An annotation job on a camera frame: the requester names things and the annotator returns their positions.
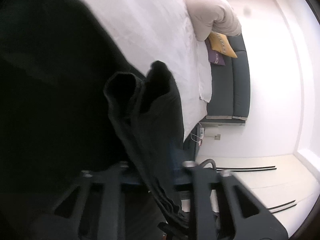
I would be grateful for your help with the black mesh chair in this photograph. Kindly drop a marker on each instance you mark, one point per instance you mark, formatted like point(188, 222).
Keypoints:
point(208, 162)

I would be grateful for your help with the rolled white duvet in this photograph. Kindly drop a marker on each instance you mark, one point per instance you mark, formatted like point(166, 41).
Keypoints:
point(212, 15)

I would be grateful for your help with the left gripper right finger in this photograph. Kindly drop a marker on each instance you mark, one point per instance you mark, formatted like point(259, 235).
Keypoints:
point(221, 207)

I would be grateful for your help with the black pants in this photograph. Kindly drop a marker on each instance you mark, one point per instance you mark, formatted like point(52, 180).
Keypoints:
point(70, 101)

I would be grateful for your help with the white round bed mattress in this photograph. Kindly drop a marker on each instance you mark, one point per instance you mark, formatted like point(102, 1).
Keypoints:
point(157, 30)

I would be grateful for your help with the yellow cushion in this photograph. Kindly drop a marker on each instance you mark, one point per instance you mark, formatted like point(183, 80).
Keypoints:
point(220, 43)

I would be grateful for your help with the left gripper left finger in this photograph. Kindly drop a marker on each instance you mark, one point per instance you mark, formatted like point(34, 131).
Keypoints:
point(91, 208)

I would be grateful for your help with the purple cushion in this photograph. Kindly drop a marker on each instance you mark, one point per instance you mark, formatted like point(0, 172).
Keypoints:
point(214, 57)

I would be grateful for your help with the dark green headboard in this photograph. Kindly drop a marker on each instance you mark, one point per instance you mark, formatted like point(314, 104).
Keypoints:
point(231, 88)

